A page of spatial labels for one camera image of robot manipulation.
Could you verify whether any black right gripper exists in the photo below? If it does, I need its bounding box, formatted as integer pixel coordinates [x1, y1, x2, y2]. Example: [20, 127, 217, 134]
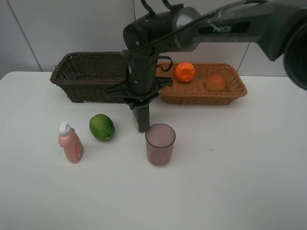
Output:
[105, 49, 173, 109]

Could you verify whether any dark green shampoo bottle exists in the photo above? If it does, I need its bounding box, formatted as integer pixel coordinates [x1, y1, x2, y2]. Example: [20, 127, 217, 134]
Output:
[132, 104, 150, 133]

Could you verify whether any orange tangerine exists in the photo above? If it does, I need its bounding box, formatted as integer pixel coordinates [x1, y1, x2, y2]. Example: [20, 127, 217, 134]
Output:
[175, 62, 196, 83]

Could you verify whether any red yellow peach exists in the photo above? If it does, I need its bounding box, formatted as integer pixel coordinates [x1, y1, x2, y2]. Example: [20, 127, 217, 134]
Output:
[206, 74, 226, 92]

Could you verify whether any pink lotion bottle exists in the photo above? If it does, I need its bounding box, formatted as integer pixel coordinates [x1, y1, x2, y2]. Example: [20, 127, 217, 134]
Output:
[58, 122, 84, 163]

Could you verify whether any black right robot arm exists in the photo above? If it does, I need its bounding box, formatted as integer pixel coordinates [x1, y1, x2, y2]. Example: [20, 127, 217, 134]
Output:
[107, 0, 307, 109]

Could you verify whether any orange wicker basket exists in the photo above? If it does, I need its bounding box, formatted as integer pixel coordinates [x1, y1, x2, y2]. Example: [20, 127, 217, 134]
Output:
[156, 62, 247, 105]

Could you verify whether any purple translucent plastic cup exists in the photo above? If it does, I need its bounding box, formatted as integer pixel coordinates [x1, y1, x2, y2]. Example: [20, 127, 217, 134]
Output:
[145, 124, 176, 166]

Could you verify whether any dark brown wicker basket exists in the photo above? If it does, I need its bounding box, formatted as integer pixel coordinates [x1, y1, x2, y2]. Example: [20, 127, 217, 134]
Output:
[50, 52, 128, 104]

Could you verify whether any green lime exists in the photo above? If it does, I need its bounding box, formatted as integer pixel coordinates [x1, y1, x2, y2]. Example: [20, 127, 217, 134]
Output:
[89, 114, 115, 141]

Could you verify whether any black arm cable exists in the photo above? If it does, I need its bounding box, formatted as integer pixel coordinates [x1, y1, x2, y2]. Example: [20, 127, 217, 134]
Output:
[140, 0, 183, 72]

